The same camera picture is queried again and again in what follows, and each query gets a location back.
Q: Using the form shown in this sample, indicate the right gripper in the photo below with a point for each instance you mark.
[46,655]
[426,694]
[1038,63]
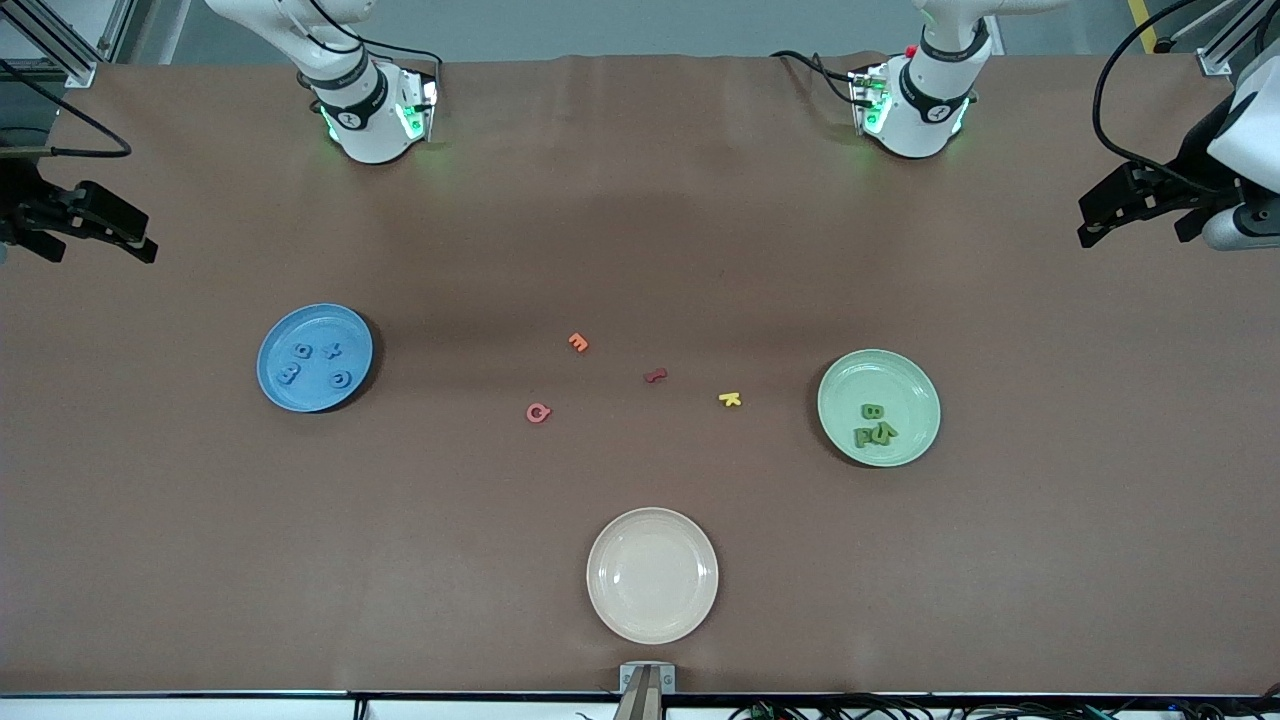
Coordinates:
[17,192]

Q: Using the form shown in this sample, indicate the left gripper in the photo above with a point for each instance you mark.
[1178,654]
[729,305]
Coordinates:
[1193,152]

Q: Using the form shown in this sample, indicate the blue foam letter E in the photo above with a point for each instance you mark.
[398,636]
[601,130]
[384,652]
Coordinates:
[289,373]

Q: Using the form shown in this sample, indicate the blue foam letter C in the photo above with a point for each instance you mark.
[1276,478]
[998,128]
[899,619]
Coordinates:
[334,380]

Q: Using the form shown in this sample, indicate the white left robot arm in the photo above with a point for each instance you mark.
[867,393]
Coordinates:
[925,115]

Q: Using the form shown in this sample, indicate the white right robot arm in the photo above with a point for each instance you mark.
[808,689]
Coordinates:
[365,125]

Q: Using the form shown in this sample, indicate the blue plate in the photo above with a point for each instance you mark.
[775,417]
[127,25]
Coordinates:
[315,400]

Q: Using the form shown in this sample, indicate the light green plate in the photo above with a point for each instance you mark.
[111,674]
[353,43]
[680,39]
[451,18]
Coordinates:
[850,390]

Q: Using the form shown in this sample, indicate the red foam letter Q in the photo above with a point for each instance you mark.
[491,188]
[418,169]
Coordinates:
[530,413]

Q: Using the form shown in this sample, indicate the orange foam letter E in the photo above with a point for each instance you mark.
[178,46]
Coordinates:
[578,343]

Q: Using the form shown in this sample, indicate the brown table cover sheet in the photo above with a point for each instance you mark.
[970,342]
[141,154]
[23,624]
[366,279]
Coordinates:
[640,250]

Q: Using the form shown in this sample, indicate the dark red foam letter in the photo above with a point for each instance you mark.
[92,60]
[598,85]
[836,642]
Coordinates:
[655,377]

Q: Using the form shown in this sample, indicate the beige plate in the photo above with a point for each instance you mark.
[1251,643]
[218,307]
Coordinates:
[652,575]

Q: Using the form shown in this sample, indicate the aluminium frame profile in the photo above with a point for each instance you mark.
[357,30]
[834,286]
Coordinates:
[80,72]
[1212,62]

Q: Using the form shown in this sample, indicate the white table frame edge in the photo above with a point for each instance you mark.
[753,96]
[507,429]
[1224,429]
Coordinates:
[200,710]

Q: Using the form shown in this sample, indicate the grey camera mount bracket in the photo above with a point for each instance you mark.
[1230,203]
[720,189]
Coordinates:
[648,690]

